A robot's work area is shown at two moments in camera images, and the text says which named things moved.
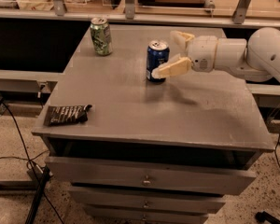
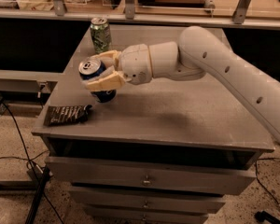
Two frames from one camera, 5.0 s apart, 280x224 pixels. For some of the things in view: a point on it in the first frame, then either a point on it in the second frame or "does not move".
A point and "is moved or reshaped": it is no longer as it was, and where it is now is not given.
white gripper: [203, 52] → [135, 63]
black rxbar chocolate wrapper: [68, 114] does not move
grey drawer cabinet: [135, 149] does not move
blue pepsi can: [158, 53] is moved or reshaped
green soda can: [102, 35] does not move
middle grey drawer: [150, 201] does not move
